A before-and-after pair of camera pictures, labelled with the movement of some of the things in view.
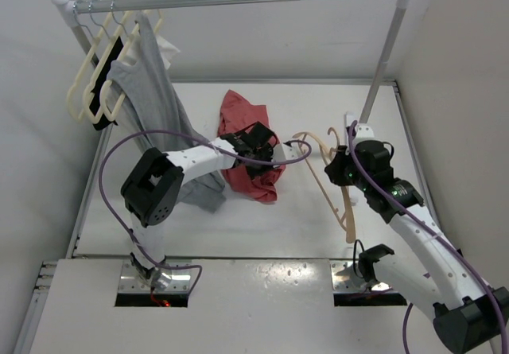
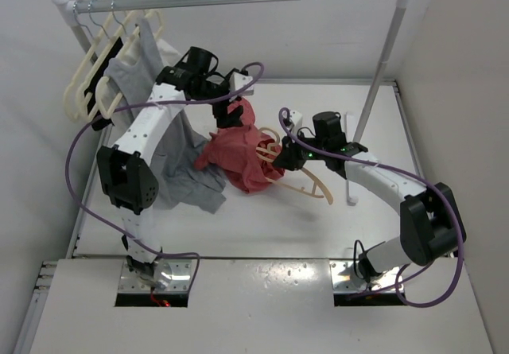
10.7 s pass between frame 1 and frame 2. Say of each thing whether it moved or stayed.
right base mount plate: stayed
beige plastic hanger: moved
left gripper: moved
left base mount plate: stayed
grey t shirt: stayed
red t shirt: moved
